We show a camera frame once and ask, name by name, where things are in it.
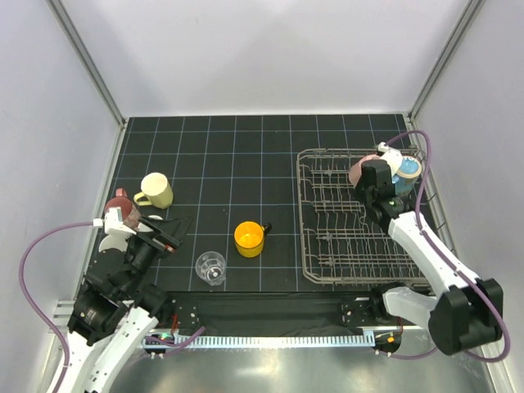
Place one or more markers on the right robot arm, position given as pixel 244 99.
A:
pixel 465 311

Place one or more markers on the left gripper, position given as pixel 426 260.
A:
pixel 157 237

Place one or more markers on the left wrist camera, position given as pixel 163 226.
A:
pixel 113 223

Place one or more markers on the white slotted cable duct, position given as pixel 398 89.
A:
pixel 164 342

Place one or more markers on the cream yellow faceted mug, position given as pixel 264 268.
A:
pixel 155 190

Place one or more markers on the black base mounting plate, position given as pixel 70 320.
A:
pixel 277 314

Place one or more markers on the white mug blue handle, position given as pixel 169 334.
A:
pixel 116 242

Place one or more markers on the blue butterfly mug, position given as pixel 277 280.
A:
pixel 407 175

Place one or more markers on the yellow mug black handle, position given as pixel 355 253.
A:
pixel 249 238

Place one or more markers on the clear glass tumbler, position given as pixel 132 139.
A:
pixel 211 268

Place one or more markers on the pink faceted mug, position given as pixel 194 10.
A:
pixel 356 169

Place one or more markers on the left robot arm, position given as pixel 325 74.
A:
pixel 115 309

